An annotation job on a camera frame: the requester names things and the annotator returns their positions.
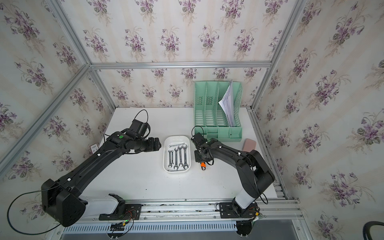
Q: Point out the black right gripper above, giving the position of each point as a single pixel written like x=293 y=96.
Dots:
x=196 y=159

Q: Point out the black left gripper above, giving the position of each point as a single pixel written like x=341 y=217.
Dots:
x=151 y=147

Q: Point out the white plastic storage tray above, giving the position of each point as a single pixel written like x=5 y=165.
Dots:
x=176 y=140

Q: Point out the large silver combination wrench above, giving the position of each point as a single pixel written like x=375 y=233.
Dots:
x=185 y=165

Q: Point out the small silver wrench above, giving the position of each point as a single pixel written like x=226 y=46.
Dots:
x=176 y=166

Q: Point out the silver end wrench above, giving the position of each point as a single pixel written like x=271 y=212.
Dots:
x=181 y=164

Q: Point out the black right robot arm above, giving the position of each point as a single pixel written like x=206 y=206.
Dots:
x=254 y=173

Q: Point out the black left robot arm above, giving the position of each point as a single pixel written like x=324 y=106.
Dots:
x=61 y=198

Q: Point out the red white card box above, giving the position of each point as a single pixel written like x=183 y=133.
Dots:
x=94 y=148

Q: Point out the green desk file organizer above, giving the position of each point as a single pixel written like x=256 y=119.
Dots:
x=209 y=117

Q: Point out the pink sponge pad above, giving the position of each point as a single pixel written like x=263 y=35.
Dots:
x=249 y=145

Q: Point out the white papers in organizer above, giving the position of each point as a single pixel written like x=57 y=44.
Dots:
x=227 y=104

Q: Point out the black chair edge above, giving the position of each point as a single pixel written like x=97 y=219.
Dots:
x=373 y=230

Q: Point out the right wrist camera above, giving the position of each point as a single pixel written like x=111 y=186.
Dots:
x=198 y=140

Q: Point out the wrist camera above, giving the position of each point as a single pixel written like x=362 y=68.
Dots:
x=198 y=140
x=138 y=129

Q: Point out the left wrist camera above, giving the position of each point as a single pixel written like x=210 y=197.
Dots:
x=138 y=129

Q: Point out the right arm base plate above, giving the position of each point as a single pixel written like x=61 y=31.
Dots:
x=229 y=210

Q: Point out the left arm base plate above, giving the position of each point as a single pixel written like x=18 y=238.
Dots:
x=123 y=213

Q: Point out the aluminium rail frame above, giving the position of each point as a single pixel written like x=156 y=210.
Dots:
x=185 y=216

